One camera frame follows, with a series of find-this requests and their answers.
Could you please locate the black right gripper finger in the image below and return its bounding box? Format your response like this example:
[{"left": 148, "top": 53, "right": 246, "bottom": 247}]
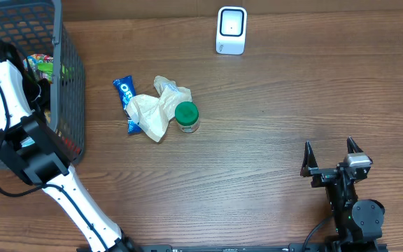
[
  {"left": 301, "top": 141, "right": 318, "bottom": 172},
  {"left": 346, "top": 136, "right": 363, "bottom": 154}
]

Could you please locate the green lid jar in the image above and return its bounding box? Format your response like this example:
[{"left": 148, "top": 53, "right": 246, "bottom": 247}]
[{"left": 175, "top": 101, "right": 199, "bottom": 133}]

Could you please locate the beige paper bag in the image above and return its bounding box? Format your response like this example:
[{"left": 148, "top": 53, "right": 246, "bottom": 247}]
[{"left": 126, "top": 76, "right": 192, "bottom": 142}]

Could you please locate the blue Oreo cookie pack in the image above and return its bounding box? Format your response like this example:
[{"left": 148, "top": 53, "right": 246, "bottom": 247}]
[{"left": 113, "top": 76, "right": 141, "bottom": 134}]

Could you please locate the green snack packet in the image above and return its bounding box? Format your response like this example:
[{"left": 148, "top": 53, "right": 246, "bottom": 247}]
[{"left": 22, "top": 53, "right": 73, "bottom": 83}]

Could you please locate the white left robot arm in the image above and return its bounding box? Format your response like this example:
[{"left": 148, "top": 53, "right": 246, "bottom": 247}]
[{"left": 0, "top": 41, "right": 137, "bottom": 251}]

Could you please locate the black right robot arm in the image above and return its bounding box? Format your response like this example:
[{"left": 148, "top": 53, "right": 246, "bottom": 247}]
[{"left": 300, "top": 137, "right": 385, "bottom": 251}]

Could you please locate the white barcode scanner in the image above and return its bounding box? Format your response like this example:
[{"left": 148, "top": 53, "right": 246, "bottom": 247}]
[{"left": 215, "top": 6, "right": 248, "bottom": 55}]

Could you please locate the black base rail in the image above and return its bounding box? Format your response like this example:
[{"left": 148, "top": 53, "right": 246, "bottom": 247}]
[{"left": 77, "top": 243, "right": 390, "bottom": 252}]

